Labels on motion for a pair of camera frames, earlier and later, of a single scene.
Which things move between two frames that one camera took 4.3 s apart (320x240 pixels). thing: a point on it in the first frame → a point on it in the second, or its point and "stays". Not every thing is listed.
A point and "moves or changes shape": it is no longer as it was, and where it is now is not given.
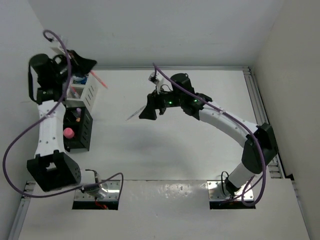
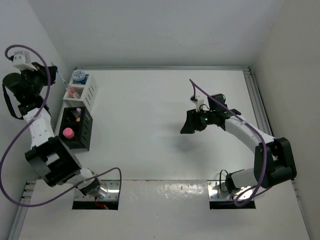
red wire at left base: x=103 y=206 stays
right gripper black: x=153 y=102 → x=192 y=123
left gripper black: x=81 y=66 → x=41 y=72
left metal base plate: x=111 y=187 stays
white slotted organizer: x=82 y=91 stays
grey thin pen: x=136 y=112 moves or changes shape
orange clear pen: x=97 y=78 → x=71 y=93
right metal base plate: x=215 y=192 stays
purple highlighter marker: x=79 y=110 stays
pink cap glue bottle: x=68 y=132 stays
